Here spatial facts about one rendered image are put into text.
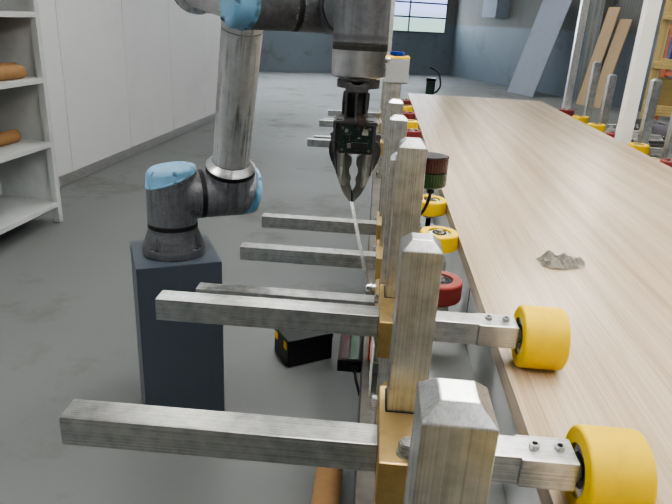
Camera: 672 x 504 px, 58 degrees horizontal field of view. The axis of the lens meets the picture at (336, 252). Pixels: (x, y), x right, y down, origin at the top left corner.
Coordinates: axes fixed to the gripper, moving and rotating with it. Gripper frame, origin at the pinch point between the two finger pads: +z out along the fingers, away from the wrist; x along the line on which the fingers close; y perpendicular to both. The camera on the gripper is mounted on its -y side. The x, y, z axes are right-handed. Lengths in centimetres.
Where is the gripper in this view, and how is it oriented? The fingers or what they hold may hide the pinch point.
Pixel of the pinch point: (352, 193)
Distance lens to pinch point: 110.5
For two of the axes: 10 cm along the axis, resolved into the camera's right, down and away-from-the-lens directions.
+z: -0.5, 9.4, 3.4
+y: -0.7, 3.4, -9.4
